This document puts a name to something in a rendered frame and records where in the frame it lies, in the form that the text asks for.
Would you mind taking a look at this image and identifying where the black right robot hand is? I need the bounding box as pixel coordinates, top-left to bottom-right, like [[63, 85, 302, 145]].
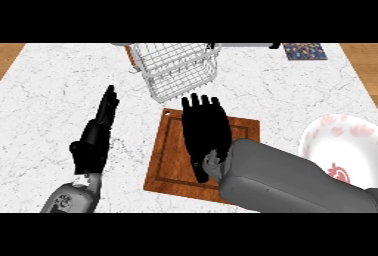
[[180, 92, 233, 184]]

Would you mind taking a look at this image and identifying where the dark blue patterned mat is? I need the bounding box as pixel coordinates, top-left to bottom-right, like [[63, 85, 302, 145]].
[[281, 42, 329, 61]]

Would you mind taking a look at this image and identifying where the brown wooden cutting board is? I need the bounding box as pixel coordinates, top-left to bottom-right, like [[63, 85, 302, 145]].
[[141, 107, 261, 205]]

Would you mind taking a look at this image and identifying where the white plate with pink flowers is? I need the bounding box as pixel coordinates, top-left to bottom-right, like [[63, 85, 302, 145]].
[[296, 113, 378, 190]]

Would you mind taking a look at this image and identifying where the white wire tiered basket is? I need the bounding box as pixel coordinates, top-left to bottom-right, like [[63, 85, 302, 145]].
[[122, 42, 224, 103]]

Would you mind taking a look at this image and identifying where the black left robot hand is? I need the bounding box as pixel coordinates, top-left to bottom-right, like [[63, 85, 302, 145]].
[[67, 84, 120, 176]]

